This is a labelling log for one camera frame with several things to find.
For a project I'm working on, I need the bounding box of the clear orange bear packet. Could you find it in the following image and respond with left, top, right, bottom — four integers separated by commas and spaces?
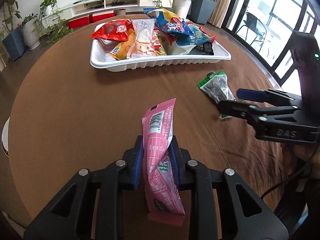
126, 18, 156, 59

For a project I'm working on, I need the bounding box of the red storage box right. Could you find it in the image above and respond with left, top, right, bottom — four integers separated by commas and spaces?
91, 10, 115, 23

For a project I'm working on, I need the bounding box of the gold foil snack packet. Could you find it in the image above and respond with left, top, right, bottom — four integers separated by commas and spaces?
156, 37, 166, 56

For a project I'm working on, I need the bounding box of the trailing ivy plant left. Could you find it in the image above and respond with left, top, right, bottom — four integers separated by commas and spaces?
35, 0, 73, 47

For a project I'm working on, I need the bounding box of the red storage box left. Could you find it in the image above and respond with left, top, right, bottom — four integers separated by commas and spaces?
68, 15, 91, 29

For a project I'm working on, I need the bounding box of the light blue cartoon snack bag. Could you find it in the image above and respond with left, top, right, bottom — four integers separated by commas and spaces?
176, 19, 216, 46

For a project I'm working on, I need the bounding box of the person's right hand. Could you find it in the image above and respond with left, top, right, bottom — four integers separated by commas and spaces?
281, 144, 319, 179

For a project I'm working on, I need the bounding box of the blue yellow cake bag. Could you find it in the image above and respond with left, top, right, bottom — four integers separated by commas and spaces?
143, 8, 192, 36

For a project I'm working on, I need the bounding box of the black snack packet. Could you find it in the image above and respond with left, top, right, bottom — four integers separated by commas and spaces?
189, 42, 214, 56

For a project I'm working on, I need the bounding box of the beige curtain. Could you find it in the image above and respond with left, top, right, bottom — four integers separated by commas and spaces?
208, 0, 231, 28

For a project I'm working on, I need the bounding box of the white plastic tray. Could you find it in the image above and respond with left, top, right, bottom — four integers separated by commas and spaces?
90, 40, 232, 72

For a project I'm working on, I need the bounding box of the orange snack packet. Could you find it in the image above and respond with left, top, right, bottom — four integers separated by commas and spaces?
109, 29, 136, 60

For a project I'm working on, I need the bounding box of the tall plant blue-grey pot left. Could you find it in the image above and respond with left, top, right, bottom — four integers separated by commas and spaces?
1, 0, 25, 61

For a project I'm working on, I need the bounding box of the plant in white ribbed pot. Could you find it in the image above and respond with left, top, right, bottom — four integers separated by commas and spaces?
21, 13, 41, 50

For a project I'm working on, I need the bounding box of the pink snack packet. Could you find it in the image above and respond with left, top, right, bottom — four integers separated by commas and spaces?
142, 98, 185, 226

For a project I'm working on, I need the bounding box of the red white fruit packet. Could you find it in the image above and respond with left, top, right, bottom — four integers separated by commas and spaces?
152, 28, 161, 50

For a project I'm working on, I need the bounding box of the red storage box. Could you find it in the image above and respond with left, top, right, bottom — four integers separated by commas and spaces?
68, 15, 91, 29
91, 10, 115, 23

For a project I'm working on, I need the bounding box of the small beige pot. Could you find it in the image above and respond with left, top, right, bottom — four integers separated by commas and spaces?
114, 8, 126, 16

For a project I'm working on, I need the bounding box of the white tv cabinet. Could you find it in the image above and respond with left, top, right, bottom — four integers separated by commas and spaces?
59, 0, 174, 20

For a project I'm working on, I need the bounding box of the green clear nut packet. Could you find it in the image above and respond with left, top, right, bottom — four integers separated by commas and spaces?
197, 70, 244, 104

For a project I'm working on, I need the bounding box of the black balcony chair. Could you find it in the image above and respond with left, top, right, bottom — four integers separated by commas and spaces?
235, 11, 281, 57

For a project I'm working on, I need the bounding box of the large plant blue-grey pot right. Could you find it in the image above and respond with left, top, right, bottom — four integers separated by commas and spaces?
189, 0, 216, 25

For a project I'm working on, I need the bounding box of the white and red snack bag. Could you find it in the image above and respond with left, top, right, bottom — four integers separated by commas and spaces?
164, 34, 196, 55

